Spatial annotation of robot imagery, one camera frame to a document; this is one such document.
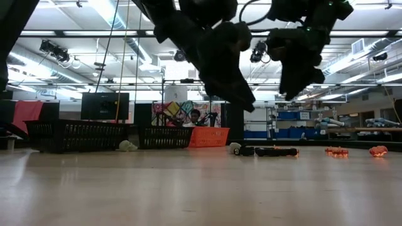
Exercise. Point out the ceiling light strip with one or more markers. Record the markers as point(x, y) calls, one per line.
point(358, 33)
point(78, 33)

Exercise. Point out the orange plastic mesh basket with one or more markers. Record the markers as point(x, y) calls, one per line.
point(208, 137)

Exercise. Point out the person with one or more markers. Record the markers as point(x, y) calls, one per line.
point(194, 116)

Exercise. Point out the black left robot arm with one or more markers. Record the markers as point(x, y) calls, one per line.
point(15, 31)

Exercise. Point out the black plastic mesh basket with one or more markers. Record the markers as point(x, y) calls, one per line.
point(78, 136)
point(166, 138)

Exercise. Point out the white ceiling air vent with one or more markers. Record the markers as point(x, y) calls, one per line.
point(358, 46)

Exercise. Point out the white hanging box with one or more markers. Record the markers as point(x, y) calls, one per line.
point(176, 94)

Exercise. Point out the small black spider decoration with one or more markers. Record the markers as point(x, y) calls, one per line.
point(287, 152)
point(267, 152)
point(246, 151)

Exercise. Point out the black ceiling spotlight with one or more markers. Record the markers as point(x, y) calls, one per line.
point(380, 56)
point(55, 51)
point(258, 51)
point(179, 56)

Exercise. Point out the small beige skull decoration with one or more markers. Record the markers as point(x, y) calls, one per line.
point(127, 146)
point(234, 147)

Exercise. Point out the red hanging cloth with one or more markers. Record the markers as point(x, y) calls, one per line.
point(26, 114)

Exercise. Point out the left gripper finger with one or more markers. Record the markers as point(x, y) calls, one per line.
point(234, 75)
point(220, 88)

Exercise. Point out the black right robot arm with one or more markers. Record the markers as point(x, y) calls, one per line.
point(301, 9)

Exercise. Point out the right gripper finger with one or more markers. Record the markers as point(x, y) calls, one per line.
point(309, 75)
point(290, 81)

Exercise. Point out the colourful wall mural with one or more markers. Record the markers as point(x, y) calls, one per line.
point(176, 110)

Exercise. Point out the black partition panel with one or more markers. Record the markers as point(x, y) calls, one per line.
point(234, 122)

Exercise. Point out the grey fabric roll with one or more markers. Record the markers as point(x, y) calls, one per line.
point(329, 121)
point(381, 121)

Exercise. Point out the large black monitor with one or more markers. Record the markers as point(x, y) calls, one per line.
point(105, 106)

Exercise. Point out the blue storage bin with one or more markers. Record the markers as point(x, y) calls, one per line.
point(289, 115)
point(273, 134)

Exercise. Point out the wooden workbench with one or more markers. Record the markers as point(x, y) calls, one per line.
point(364, 129)

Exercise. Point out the silver ventilation duct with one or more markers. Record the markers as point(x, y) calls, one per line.
point(110, 15)

